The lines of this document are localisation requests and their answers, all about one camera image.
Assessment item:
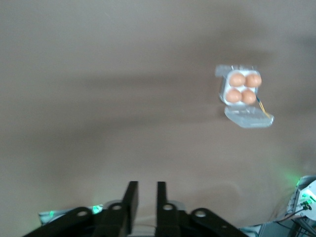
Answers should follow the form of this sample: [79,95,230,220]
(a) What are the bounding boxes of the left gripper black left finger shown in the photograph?
[98,181,139,237]

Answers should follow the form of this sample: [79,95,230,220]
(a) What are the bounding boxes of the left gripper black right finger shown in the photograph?
[156,181,185,237]

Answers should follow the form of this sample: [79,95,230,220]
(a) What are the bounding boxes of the clear plastic egg carton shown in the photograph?
[214,63,276,129]

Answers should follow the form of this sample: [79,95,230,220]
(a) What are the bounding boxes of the brown egg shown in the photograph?
[240,89,257,105]
[245,73,262,88]
[226,88,242,104]
[229,73,246,87]

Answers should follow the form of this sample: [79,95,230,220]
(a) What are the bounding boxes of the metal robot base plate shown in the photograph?
[285,187,304,216]

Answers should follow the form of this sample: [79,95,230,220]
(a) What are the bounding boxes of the thin yellow blue wire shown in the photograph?
[255,95,271,117]

